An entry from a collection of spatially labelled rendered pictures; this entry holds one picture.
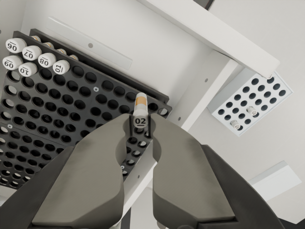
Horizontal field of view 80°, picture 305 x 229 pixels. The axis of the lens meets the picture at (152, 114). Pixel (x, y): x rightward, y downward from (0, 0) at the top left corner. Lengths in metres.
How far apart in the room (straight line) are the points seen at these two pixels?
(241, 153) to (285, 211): 0.30
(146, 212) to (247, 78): 0.32
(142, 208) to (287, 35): 0.42
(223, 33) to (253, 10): 0.20
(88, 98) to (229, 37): 0.15
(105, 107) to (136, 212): 0.25
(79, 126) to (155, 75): 0.12
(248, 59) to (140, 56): 0.14
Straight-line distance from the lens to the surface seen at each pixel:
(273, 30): 0.40
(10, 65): 0.23
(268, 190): 0.60
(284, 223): 0.97
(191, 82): 0.28
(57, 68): 0.21
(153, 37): 0.26
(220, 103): 0.36
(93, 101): 0.22
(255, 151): 0.51
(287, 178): 0.60
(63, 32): 0.27
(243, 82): 0.36
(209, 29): 0.17
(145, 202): 0.44
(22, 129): 0.27
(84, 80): 0.21
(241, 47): 0.19
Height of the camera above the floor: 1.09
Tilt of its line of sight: 61 degrees down
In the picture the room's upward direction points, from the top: 175 degrees clockwise
